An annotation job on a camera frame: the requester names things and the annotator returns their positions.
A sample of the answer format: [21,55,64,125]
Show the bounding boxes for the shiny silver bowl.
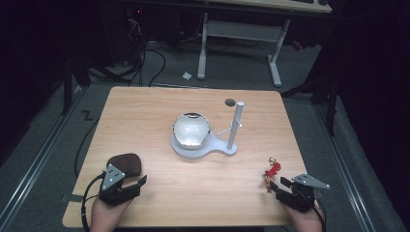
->
[172,111,213,151]

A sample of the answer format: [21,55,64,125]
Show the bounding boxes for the red figure keychain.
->
[263,156,282,194]

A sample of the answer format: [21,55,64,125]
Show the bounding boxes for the dark brown pouch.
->
[106,153,142,179]

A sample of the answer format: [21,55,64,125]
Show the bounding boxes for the black floor cables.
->
[126,18,167,88]

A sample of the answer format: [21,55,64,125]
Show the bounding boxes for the grey tape strip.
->
[67,193,85,204]

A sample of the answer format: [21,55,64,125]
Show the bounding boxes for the black metal stand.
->
[60,52,132,116]
[279,72,341,137]

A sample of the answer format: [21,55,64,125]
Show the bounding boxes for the white frame desk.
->
[196,0,334,88]

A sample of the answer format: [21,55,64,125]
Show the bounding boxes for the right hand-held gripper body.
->
[275,173,331,213]

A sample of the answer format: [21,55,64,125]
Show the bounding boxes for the thin black floor cable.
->
[73,117,102,179]

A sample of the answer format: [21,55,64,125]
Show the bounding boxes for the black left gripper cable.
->
[79,171,107,232]

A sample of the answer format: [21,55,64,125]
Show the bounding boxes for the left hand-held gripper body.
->
[98,162,142,208]

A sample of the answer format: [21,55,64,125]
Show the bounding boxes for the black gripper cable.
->
[79,171,107,232]
[309,205,327,232]

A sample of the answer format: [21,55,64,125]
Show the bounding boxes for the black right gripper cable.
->
[309,205,327,232]

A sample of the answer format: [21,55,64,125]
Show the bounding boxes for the person's right hand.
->
[282,202,325,232]

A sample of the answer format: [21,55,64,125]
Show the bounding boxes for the white stand with pole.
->
[169,101,246,160]

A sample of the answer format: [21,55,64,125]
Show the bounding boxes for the person's left hand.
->
[89,196,133,232]

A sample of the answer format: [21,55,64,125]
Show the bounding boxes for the metal floor rail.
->
[0,86,87,228]
[312,103,379,232]

